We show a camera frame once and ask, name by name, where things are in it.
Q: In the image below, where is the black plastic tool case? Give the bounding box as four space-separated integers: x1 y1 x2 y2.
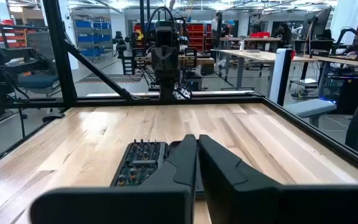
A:
109 139 205 200

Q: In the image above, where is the black computer monitor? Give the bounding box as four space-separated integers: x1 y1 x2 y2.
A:
301 6 334 41

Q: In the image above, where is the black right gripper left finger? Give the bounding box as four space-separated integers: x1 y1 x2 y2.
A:
29 134 198 224

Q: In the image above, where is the blue bin shelving unit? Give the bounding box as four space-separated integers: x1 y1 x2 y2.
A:
72 14 112 60

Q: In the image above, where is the red storage bin rack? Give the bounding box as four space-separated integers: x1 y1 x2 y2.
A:
0 18 28 50
186 22 213 52

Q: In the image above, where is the blue-seat office chair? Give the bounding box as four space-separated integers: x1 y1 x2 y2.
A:
16 30 61 96

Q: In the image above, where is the black computer tower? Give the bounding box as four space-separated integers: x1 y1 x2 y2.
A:
318 73 358 116

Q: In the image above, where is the white tower fan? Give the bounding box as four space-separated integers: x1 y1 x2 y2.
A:
267 48 293 107

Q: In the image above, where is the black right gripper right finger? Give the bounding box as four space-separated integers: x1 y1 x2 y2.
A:
198 134 358 224

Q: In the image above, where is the wooden desk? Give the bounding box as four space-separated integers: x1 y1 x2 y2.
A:
303 54 358 94

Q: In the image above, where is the grey extension bar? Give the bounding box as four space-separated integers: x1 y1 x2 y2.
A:
131 159 158 166

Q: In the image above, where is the long wooden work table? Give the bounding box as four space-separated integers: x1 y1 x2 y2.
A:
211 49 318 91

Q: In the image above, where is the person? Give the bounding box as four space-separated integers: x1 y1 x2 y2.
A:
211 12 223 48
273 23 292 48
222 20 237 39

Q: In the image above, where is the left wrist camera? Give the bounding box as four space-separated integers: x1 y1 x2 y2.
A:
155 26 177 47

